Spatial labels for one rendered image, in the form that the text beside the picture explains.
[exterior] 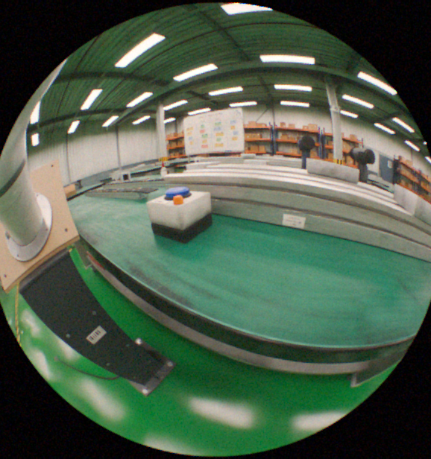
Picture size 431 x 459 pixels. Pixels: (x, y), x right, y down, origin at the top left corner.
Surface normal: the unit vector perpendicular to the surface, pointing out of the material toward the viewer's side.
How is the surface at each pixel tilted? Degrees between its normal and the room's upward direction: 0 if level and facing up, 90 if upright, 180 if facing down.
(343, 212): 90
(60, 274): 90
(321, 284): 0
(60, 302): 90
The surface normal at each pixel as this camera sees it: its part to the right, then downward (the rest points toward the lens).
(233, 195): -0.50, 0.42
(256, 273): -0.06, -0.89
